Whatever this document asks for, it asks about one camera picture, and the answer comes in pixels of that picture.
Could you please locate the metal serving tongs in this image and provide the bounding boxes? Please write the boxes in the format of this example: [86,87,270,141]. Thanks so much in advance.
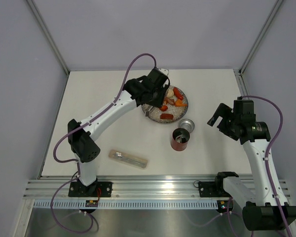
[145,105,155,117]

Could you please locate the sushi piece top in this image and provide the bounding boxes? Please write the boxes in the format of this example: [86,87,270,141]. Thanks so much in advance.
[175,134,187,144]

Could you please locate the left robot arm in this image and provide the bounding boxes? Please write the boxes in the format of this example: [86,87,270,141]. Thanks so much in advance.
[67,76,170,197]

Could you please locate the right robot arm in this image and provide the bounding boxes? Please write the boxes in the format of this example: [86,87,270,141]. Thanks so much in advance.
[207,100,296,231]

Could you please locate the beige steamed bun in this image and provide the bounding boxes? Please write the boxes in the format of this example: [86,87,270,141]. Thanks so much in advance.
[166,88,174,98]

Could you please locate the orange red chicken wing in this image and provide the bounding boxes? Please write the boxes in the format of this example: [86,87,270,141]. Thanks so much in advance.
[159,105,168,112]

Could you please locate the bacon wrapped roll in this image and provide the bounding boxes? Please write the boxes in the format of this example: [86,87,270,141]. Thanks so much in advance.
[163,97,175,105]

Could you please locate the red sausage top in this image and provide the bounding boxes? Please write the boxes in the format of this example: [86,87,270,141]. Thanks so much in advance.
[173,87,184,100]

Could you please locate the red sausage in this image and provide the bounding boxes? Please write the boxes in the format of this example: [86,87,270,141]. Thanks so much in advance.
[173,87,184,100]
[160,113,174,120]

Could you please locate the red sausage bottom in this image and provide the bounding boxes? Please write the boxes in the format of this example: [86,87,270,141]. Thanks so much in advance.
[160,113,174,120]

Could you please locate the silver tin lid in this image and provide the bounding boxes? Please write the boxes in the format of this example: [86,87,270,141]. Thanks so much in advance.
[178,118,195,133]

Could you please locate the orange chicken drumstick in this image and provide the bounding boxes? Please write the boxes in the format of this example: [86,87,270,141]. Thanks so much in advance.
[175,99,188,107]

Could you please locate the speckled ceramic plate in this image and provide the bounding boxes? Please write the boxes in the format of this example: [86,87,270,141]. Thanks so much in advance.
[141,86,188,123]

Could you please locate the red tin can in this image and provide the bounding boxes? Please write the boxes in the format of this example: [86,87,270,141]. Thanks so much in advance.
[170,128,190,152]

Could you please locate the metal spoon in case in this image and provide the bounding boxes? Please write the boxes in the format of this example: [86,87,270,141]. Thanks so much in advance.
[114,152,146,166]

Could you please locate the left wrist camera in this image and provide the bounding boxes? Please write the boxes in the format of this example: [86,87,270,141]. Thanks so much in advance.
[145,68,168,88]

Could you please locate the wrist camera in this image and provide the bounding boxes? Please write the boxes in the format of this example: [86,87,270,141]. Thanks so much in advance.
[233,99,254,116]
[145,68,168,88]

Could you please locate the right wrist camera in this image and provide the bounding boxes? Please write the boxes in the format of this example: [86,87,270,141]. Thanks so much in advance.
[233,99,254,116]

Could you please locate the right aluminium frame post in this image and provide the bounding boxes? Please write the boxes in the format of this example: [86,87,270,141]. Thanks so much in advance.
[239,0,285,75]

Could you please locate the aluminium frame post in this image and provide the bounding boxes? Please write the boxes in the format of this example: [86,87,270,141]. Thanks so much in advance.
[239,0,285,75]
[24,0,70,76]

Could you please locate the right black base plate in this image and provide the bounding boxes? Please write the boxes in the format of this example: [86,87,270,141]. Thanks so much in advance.
[198,181,231,198]

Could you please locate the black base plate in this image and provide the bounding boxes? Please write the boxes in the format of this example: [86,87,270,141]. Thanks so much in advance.
[198,181,231,198]
[68,180,113,198]

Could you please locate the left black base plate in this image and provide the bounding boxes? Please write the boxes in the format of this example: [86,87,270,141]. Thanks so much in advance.
[68,180,113,198]

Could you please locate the left aluminium frame post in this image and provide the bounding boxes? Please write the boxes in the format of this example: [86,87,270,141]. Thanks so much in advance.
[24,0,70,76]

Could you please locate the aluminium mounting rail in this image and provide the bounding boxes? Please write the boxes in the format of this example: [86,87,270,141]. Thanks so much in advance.
[23,174,292,200]

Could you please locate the white slotted cable duct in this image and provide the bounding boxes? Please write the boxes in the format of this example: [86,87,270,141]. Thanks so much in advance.
[34,199,218,210]

